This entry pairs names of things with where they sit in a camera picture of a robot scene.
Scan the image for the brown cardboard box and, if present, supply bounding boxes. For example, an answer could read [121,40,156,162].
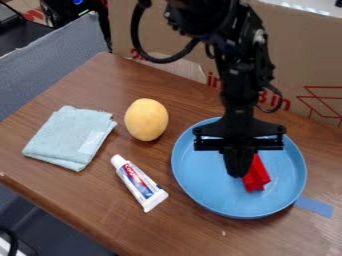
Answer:
[109,0,342,128]

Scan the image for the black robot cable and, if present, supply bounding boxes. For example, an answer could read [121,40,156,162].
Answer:
[130,0,202,65]

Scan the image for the blue tape strip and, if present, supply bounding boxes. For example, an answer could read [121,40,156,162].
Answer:
[296,195,335,218]

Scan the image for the light blue folded cloth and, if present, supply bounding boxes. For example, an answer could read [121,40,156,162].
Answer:
[23,106,118,172]

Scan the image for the yellow round fruit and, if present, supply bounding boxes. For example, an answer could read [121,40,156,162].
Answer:
[125,98,169,141]

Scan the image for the white toothpaste tube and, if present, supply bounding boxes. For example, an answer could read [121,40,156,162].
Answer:
[111,154,169,213]

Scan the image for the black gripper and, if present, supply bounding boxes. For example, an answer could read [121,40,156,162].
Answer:
[193,107,286,178]

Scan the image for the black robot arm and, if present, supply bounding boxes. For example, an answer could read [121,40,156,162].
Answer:
[166,0,286,178]

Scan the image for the blue plate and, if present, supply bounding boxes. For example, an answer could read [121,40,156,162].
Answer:
[172,117,308,219]

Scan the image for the black device in background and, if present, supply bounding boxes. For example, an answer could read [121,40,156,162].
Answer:
[39,0,113,49]

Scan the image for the red star-shaped bar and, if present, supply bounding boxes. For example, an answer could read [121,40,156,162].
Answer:
[244,154,272,192]

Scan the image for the grey fabric partition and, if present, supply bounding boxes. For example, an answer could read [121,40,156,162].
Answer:
[0,14,109,122]

